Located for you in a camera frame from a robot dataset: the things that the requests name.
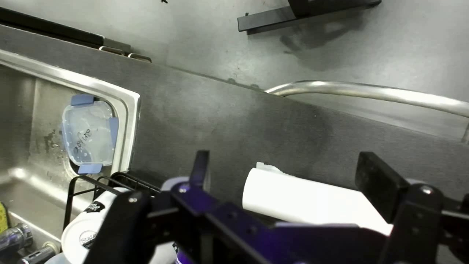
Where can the purple cup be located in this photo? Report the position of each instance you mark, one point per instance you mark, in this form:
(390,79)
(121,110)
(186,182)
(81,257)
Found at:
(182,257)

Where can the yellow sponge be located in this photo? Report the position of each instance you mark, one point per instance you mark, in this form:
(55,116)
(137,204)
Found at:
(2,217)

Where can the curved chrome metal bar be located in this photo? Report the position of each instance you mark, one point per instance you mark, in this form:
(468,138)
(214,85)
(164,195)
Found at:
(367,90)

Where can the white mug black print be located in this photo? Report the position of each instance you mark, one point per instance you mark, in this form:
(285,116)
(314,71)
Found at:
(81,229)

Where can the white paper towel roll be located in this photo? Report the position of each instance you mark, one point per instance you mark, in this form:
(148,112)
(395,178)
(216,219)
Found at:
(302,200)

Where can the chrome sink faucet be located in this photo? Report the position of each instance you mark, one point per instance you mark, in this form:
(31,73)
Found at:
(19,239)

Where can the stainless steel sink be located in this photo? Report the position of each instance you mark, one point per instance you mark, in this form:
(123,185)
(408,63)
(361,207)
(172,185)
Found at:
(30,122)

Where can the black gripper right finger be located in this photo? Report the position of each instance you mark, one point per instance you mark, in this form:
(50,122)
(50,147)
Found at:
(415,220)

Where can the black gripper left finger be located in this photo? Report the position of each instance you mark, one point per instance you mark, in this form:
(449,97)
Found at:
(122,229)

